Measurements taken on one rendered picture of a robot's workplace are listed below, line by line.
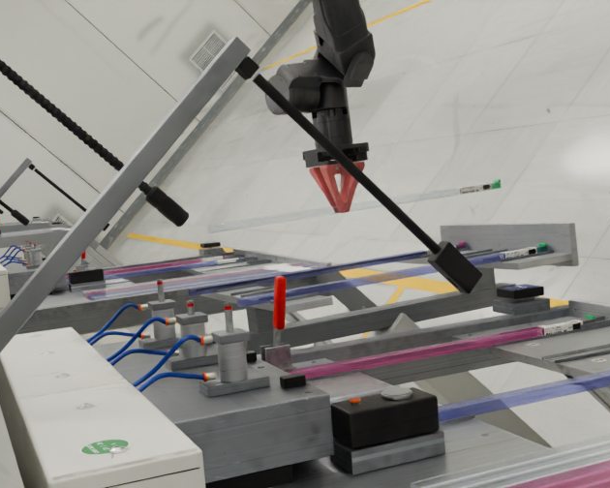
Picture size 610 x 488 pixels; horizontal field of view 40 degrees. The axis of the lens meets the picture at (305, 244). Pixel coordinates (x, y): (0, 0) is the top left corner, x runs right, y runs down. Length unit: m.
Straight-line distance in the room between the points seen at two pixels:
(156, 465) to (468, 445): 0.31
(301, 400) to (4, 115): 7.84
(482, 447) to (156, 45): 8.14
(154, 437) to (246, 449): 0.13
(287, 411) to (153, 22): 8.19
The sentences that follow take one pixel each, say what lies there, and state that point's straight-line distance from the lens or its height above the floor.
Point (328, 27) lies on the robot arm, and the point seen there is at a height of 1.20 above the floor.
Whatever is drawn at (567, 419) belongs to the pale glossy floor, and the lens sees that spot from 2.23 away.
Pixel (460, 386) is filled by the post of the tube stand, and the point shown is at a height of 0.66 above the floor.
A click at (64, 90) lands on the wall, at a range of 8.47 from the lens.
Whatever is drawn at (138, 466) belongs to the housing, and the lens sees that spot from 0.46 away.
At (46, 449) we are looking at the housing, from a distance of 0.51.
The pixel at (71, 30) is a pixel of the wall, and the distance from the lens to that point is 8.57.
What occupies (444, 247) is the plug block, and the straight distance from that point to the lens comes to 0.70.
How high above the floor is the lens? 1.42
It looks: 19 degrees down
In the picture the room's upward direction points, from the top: 48 degrees counter-clockwise
